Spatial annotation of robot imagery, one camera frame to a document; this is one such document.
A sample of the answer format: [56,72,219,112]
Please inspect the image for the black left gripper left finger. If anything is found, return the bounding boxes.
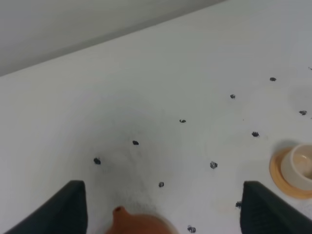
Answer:
[7,180,87,234]

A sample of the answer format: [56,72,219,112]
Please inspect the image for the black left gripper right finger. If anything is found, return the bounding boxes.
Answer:
[240,181,312,234]

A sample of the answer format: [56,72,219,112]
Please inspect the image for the brown clay teapot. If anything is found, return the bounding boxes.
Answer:
[106,206,178,234]

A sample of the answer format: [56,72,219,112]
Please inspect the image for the near orange saucer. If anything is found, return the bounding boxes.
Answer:
[269,147,312,199]

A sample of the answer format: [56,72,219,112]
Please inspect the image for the near white teacup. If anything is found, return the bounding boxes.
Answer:
[281,144,312,191]

